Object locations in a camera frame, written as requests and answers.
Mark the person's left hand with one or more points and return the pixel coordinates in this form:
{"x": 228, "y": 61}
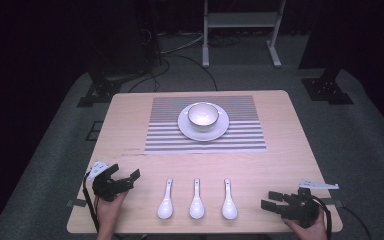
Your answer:
{"x": 108, "y": 210}

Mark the person's right hand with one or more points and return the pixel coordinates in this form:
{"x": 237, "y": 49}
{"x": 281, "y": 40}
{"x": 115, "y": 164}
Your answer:
{"x": 310, "y": 232}

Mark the white ceramic spoon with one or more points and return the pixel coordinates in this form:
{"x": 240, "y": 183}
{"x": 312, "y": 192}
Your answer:
{"x": 165, "y": 209}
{"x": 229, "y": 210}
{"x": 197, "y": 209}

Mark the white bowl with dark rim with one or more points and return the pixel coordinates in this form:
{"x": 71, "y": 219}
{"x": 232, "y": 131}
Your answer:
{"x": 202, "y": 117}

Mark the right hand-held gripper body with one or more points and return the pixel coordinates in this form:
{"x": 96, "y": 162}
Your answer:
{"x": 301, "y": 208}

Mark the black stand base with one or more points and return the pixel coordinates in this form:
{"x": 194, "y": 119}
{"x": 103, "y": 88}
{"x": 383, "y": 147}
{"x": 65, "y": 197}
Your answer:
{"x": 98, "y": 94}
{"x": 326, "y": 90}

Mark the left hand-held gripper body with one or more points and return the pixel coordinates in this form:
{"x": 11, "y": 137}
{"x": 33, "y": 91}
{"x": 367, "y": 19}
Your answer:
{"x": 108, "y": 188}

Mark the white round plate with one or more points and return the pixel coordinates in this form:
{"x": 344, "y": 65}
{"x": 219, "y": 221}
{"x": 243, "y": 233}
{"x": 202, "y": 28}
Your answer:
{"x": 186, "y": 130}

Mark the striped grey placemat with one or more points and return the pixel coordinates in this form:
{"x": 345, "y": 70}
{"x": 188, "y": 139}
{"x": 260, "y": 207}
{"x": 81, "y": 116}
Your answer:
{"x": 166, "y": 140}

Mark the white metal frame stand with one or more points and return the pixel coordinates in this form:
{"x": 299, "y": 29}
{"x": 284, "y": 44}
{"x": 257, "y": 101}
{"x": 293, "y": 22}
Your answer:
{"x": 240, "y": 19}

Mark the grey tape strip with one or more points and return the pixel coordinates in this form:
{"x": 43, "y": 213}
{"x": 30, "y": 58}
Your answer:
{"x": 76, "y": 203}
{"x": 336, "y": 202}

